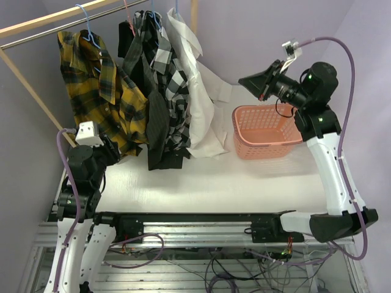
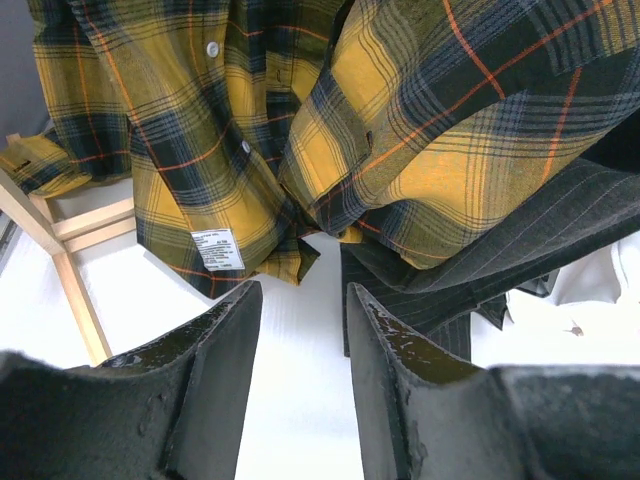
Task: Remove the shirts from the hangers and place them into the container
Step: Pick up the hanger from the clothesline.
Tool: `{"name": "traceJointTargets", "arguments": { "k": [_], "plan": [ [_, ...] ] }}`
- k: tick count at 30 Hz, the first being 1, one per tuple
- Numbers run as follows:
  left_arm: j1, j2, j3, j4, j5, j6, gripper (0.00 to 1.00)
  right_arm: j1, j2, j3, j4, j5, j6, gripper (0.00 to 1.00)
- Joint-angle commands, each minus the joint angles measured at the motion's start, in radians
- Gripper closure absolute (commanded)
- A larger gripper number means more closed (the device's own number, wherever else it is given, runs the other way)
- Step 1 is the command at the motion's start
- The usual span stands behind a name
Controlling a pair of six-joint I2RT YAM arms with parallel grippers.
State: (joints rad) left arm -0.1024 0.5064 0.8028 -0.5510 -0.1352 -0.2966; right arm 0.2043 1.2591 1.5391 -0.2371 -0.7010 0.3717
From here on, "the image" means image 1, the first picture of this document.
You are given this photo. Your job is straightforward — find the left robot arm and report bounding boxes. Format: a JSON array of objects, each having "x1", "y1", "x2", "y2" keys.
[{"x1": 45, "y1": 135, "x2": 125, "y2": 292}]

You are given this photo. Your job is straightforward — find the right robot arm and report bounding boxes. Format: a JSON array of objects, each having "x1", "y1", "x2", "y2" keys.
[{"x1": 238, "y1": 60, "x2": 378, "y2": 242}]

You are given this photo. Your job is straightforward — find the aluminium rail base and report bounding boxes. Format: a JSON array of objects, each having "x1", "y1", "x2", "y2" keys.
[{"x1": 33, "y1": 210, "x2": 355, "y2": 248}]

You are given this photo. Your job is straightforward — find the metal hanging rod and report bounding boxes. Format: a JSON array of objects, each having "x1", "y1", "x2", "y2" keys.
[{"x1": 1, "y1": 0, "x2": 147, "y2": 49}]

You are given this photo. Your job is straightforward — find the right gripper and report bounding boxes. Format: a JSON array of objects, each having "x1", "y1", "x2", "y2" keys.
[{"x1": 238, "y1": 60, "x2": 310, "y2": 109}]

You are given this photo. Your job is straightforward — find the loose cables under table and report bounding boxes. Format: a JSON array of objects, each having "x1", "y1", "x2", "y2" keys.
[{"x1": 100, "y1": 233, "x2": 337, "y2": 293}]

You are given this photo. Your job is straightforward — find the pink hanger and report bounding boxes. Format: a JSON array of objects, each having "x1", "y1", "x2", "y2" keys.
[{"x1": 123, "y1": 0, "x2": 135, "y2": 36}]

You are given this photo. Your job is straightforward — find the blue hanger checkered shirt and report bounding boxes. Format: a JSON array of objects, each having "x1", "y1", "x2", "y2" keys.
[{"x1": 150, "y1": 0, "x2": 161, "y2": 32}]

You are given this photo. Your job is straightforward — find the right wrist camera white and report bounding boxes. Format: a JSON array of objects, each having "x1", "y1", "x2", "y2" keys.
[{"x1": 282, "y1": 40, "x2": 302, "y2": 61}]

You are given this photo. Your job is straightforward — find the yellow plaid shirt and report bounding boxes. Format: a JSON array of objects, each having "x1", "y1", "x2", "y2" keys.
[{"x1": 57, "y1": 30, "x2": 148, "y2": 156}]

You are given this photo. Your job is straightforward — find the blue hanger yellow shirt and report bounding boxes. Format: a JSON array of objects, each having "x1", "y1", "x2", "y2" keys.
[{"x1": 75, "y1": 4, "x2": 102, "y2": 74}]

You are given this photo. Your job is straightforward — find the black white checkered shirt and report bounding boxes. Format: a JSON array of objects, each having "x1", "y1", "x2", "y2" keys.
[{"x1": 141, "y1": 11, "x2": 191, "y2": 159}]

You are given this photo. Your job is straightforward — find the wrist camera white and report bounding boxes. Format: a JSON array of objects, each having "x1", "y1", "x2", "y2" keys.
[
  {"x1": 282, "y1": 40, "x2": 302, "y2": 61},
  {"x1": 76, "y1": 121, "x2": 103, "y2": 147}
]

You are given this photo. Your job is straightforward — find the dark green striped shirt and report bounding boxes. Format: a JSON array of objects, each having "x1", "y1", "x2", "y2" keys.
[{"x1": 118, "y1": 10, "x2": 183, "y2": 171}]

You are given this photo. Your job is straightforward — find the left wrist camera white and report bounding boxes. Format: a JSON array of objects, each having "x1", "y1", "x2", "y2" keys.
[{"x1": 76, "y1": 121, "x2": 103, "y2": 147}]

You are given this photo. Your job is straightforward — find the wooden clothes rack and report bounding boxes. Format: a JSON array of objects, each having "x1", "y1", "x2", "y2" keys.
[{"x1": 0, "y1": 0, "x2": 199, "y2": 148}]

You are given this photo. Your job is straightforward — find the pink plastic basket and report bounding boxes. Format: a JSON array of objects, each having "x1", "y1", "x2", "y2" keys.
[{"x1": 232, "y1": 104, "x2": 302, "y2": 160}]

